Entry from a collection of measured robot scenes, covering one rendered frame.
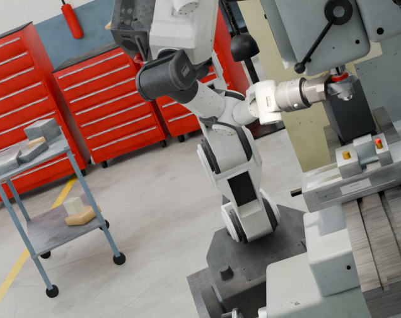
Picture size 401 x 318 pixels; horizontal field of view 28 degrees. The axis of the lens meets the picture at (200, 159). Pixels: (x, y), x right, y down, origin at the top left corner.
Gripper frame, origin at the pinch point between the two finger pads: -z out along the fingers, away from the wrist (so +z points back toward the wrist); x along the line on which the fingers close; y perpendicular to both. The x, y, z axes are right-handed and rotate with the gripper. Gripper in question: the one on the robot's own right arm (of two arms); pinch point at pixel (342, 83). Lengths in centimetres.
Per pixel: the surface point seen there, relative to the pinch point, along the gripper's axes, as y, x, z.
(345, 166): 21.2, -7.0, 4.2
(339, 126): 26, 40, 21
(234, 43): -22.5, -18.2, 17.0
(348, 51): -10.3, -7.7, -7.5
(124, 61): 43, 364, 323
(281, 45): -16.3, -6.1, 10.3
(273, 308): 52, -27, 30
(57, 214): 98, 181, 296
